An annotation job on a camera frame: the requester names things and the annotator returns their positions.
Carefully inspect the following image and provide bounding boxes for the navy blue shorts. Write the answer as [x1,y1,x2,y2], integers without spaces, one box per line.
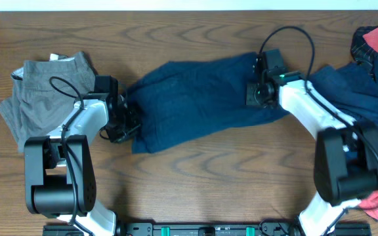
[127,52,288,153]

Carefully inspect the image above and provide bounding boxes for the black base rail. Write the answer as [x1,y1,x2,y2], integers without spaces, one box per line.
[42,220,372,236]

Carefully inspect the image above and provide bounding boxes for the dark plaid garment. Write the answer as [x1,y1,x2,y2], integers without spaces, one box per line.
[350,26,378,77]

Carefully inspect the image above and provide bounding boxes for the navy garment in pile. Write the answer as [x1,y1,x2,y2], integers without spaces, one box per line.
[310,63,378,128]

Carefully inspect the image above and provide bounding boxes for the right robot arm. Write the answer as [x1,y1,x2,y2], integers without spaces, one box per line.
[245,71,378,235]

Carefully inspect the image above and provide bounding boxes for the grey folded shorts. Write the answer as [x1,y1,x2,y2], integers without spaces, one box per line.
[0,52,96,153]

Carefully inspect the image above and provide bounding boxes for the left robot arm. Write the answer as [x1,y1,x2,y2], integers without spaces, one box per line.
[24,93,140,235]

